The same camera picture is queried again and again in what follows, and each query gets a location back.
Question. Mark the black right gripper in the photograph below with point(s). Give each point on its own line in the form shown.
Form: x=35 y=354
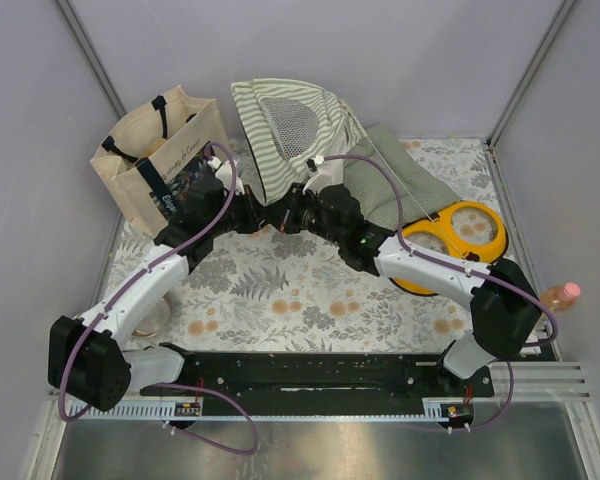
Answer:
x=287 y=211

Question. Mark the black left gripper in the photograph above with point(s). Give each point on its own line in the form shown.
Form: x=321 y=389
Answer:
x=251 y=208

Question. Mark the green striped pet tent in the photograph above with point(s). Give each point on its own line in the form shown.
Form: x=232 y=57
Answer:
x=287 y=122

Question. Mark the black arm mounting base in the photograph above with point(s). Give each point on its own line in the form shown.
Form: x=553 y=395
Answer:
x=343 y=375

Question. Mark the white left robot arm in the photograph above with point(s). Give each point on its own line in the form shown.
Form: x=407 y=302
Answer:
x=87 y=355

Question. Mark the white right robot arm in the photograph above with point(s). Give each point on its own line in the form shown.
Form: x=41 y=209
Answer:
x=503 y=306

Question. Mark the green checkered pet cushion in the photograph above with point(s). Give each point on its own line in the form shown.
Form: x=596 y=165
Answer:
x=400 y=180

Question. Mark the steel pet bowl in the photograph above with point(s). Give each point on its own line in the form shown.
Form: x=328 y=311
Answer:
x=155 y=320

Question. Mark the yellow double pet bowl holder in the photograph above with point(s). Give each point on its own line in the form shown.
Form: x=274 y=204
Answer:
x=465 y=230

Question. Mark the floral table mat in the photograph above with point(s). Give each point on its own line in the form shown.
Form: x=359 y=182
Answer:
x=273 y=292

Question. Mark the beige canvas tote bag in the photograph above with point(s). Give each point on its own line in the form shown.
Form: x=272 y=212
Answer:
x=151 y=156

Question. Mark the pink capped drink bottle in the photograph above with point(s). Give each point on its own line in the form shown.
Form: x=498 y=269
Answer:
x=561 y=297

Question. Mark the white slotted cable duct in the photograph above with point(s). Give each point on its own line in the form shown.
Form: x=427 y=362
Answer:
x=293 y=408

